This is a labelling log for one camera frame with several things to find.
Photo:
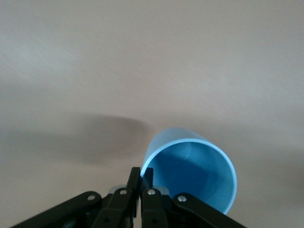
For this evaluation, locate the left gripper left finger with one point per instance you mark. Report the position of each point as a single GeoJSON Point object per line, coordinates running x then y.
{"type": "Point", "coordinates": [118, 209]}

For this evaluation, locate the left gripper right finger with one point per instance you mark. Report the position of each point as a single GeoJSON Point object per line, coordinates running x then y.
{"type": "Point", "coordinates": [154, 211]}

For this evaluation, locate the light blue plastic cup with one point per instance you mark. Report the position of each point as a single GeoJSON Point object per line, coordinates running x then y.
{"type": "Point", "coordinates": [190, 171]}

